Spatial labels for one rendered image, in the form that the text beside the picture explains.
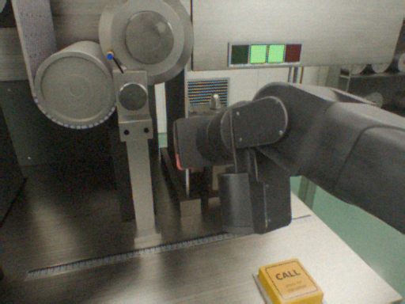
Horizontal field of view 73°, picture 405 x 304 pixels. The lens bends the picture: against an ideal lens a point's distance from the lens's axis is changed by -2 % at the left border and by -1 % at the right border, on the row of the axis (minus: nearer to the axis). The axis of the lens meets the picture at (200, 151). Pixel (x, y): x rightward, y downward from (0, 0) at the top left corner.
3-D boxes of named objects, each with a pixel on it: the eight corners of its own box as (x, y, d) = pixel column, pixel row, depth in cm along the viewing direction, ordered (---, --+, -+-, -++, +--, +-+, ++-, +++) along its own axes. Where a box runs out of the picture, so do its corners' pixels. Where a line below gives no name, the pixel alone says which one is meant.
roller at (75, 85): (44, 129, 45) (24, 51, 40) (67, 93, 67) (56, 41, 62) (119, 122, 48) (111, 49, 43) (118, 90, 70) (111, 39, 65)
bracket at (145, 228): (134, 245, 51) (112, 76, 38) (132, 223, 56) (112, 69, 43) (161, 241, 52) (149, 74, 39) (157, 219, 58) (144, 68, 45)
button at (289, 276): (279, 317, 38) (281, 305, 37) (257, 277, 44) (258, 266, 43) (322, 304, 40) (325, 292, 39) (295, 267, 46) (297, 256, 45)
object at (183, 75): (186, 161, 55) (184, 65, 47) (166, 123, 75) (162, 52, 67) (189, 161, 55) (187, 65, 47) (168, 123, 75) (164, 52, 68)
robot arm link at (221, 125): (277, 96, 26) (220, 99, 25) (285, 168, 26) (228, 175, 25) (247, 110, 33) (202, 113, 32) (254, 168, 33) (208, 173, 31)
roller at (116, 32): (115, 77, 44) (105, -4, 39) (115, 58, 67) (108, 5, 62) (185, 74, 47) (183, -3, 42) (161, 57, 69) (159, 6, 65)
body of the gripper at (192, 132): (249, 160, 40) (275, 158, 32) (179, 169, 37) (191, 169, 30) (244, 115, 40) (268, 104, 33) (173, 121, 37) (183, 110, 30)
